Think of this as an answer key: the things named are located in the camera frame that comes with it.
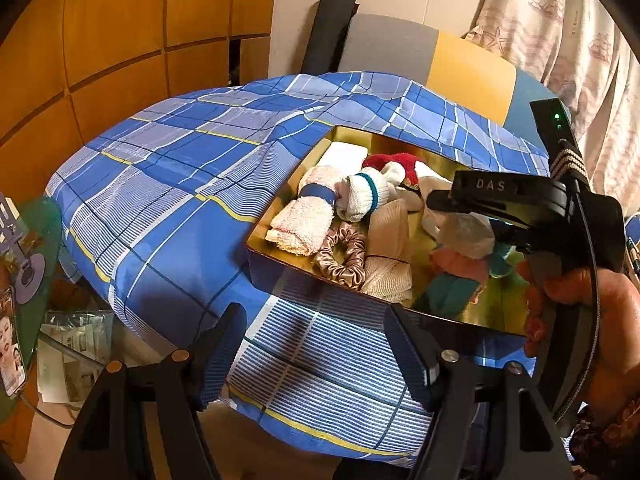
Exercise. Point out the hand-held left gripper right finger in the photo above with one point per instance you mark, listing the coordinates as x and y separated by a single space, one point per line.
410 355

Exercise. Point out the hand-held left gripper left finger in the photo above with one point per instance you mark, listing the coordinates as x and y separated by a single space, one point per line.
222 355

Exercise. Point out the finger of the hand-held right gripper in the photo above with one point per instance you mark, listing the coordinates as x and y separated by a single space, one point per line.
490 186
465 205

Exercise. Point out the teal plush toy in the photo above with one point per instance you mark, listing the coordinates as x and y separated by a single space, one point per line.
450 297

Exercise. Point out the red fluffy sock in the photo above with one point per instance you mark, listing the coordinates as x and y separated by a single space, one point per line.
400 160

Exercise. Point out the beige knit sock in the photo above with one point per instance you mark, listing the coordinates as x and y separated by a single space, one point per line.
387 260

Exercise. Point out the gold square tin box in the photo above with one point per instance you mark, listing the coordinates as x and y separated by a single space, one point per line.
495 305

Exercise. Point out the white sock with teal stripe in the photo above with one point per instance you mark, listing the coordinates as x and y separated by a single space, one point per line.
365 200

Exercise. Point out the brown satin scrunchie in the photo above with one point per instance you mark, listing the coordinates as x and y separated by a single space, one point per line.
327 255

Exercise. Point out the pink towel roll blue band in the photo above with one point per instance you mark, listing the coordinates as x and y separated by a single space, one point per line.
300 220

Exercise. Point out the person's right forearm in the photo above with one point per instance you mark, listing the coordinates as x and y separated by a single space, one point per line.
615 425

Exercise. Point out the person's right hand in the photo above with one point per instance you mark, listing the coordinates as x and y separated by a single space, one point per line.
620 310

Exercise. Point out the clear plastic packets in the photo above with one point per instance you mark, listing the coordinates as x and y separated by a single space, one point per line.
75 350

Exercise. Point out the pale printed curtain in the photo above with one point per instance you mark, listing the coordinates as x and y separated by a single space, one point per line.
575 35

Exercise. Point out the blue plaid blanket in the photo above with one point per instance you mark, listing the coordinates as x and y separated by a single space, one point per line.
175 160

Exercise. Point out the black rolled mat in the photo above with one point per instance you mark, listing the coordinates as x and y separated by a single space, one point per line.
327 30

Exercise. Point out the wooden wardrobe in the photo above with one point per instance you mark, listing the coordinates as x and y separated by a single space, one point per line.
125 35

